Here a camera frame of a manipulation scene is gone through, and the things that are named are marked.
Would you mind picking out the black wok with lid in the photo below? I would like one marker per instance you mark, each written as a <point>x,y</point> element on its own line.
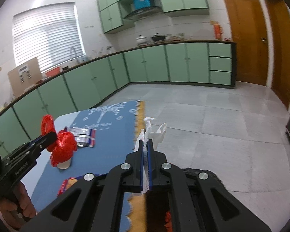
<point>158,38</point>

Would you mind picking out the bin with black bag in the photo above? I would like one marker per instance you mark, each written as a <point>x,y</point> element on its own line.
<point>218,180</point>

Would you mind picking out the blue red snack packet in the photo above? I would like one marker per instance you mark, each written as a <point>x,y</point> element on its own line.
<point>67,185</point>

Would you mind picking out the person's left hand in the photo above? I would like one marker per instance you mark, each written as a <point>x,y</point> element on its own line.
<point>26,203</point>

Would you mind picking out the white window blinds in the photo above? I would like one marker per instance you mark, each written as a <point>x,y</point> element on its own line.
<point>46,36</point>

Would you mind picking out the range hood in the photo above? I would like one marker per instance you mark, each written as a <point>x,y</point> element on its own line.
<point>142,13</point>

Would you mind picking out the blue printed table mat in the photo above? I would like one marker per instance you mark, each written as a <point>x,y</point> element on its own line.
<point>111,135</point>

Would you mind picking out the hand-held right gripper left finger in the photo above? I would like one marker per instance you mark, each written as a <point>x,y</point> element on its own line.
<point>141,164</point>

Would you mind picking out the blue box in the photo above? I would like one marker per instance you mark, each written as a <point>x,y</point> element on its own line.
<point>142,1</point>

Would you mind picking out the blue Coffee tree tablecloth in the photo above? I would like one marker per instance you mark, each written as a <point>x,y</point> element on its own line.
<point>138,220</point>

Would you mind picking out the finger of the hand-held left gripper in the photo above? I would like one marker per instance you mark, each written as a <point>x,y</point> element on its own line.
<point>49,139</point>

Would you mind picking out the red plastic wrapper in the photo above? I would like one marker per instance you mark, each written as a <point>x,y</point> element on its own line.
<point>47,124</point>
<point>64,147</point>

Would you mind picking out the white tissue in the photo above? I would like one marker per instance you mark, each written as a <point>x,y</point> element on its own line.
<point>157,135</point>

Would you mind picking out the cardboard box with white label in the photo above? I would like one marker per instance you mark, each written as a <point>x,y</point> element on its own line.
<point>24,79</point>

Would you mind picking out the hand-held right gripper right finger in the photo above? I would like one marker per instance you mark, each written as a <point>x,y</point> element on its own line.
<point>149,164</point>

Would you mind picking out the red plastic basin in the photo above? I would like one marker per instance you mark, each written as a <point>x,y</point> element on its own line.
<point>52,72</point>

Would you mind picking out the white cooking pot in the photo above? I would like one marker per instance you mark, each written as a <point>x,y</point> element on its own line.
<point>141,40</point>

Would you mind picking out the plain wooden door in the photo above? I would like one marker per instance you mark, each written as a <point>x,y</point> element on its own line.
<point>280,60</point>

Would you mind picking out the red thermos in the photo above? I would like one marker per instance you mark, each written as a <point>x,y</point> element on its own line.
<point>218,31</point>

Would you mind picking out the silver blue snack wrapper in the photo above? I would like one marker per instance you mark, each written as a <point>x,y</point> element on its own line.
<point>81,135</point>

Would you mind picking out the steel kitchen faucet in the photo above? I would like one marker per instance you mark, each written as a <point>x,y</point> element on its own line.
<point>73,54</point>

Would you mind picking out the glass jar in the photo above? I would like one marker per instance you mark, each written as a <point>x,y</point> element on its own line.
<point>168,37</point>
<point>180,36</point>

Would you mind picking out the green base cabinets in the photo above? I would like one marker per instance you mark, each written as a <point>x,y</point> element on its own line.
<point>154,62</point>

